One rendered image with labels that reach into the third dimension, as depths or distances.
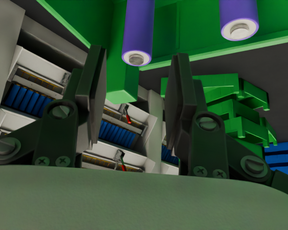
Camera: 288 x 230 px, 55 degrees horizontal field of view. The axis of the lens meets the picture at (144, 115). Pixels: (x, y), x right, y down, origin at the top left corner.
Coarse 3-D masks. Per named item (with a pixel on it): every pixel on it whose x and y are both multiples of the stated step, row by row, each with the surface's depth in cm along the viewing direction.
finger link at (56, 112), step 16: (48, 112) 10; (64, 112) 10; (48, 128) 9; (64, 128) 9; (48, 144) 9; (64, 144) 9; (32, 160) 8; (48, 160) 8; (64, 160) 8; (80, 160) 11
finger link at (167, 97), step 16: (176, 64) 13; (176, 80) 12; (192, 80) 12; (176, 96) 11; (192, 96) 11; (176, 112) 11; (192, 112) 11; (176, 128) 12; (176, 144) 11; (240, 144) 10; (240, 160) 10; (256, 160) 10; (240, 176) 9; (256, 176) 9
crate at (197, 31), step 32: (64, 0) 16; (96, 0) 19; (160, 0) 21; (192, 0) 20; (256, 0) 18; (96, 32) 19; (160, 32) 20; (192, 32) 19; (256, 32) 17; (128, 64) 19; (160, 64) 19; (128, 96) 19
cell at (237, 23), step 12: (228, 0) 14; (240, 0) 13; (252, 0) 13; (228, 12) 13; (240, 12) 13; (252, 12) 13; (228, 24) 13; (240, 24) 13; (252, 24) 13; (228, 36) 14; (240, 36) 14
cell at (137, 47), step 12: (132, 0) 17; (144, 0) 17; (132, 12) 17; (144, 12) 17; (132, 24) 17; (144, 24) 17; (132, 36) 16; (144, 36) 16; (132, 48) 16; (144, 48) 16; (132, 60) 16; (144, 60) 17
